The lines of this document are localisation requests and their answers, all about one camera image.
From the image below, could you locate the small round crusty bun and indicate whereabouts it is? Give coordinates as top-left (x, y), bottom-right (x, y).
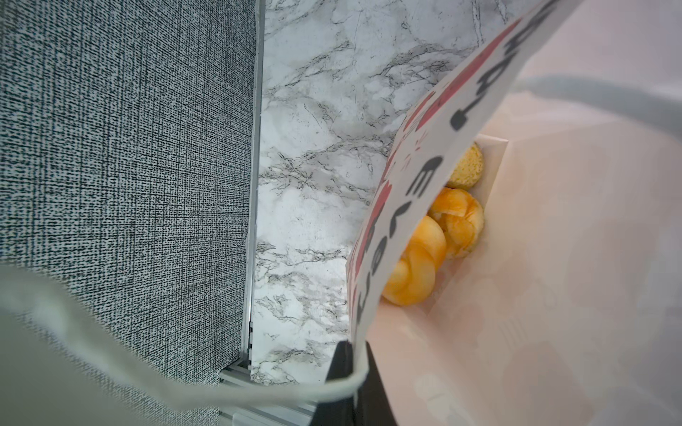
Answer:
top-left (446, 143), bottom-right (484, 190)

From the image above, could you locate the knot shaped bread roll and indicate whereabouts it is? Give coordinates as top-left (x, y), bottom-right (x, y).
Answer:
top-left (382, 216), bottom-right (447, 306)

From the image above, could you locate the red white paper gift bag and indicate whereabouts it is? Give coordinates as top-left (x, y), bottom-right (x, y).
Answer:
top-left (1, 1), bottom-right (681, 425)

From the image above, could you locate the flaky braided pastry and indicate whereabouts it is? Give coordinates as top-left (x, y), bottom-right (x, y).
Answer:
top-left (428, 187), bottom-right (485, 259)

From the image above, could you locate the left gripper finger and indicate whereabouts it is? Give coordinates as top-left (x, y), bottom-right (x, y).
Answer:
top-left (311, 340), bottom-right (398, 426)

